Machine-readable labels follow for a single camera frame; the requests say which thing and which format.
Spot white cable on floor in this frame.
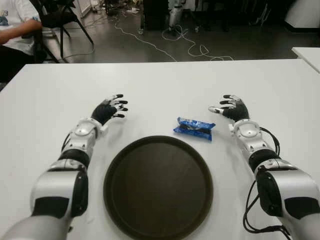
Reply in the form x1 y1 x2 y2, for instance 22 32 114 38
113 14 235 62

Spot blue Oreo cookie packet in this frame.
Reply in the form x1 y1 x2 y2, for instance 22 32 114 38
172 116 216 142

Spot right robot hand black silver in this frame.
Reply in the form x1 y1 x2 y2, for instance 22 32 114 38
208 94 250 123

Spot left robot hand black silver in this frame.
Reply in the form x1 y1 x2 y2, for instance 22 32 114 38
91 93 129 125

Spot black folding chair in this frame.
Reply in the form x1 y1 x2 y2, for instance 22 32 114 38
34 0 95 63

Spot silver robot leg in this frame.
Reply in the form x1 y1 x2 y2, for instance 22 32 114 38
168 0 185 32

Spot black cabinet on casters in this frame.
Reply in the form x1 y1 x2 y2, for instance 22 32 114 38
139 0 171 35

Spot white curved cabinet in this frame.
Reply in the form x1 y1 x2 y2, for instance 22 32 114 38
284 0 320 33

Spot round dark brown tray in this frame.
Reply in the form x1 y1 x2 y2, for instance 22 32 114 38
103 135 214 240

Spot seated person in white shirt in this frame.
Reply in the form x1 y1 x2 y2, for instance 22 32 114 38
0 0 43 83

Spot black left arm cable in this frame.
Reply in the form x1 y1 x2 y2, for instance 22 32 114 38
61 131 73 153

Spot white side table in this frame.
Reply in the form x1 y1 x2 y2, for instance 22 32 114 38
291 46 320 75

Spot black wheeled stand frame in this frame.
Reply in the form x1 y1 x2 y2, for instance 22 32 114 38
184 0 231 33

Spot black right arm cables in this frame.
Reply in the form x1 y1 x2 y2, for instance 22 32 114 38
243 126 292 237

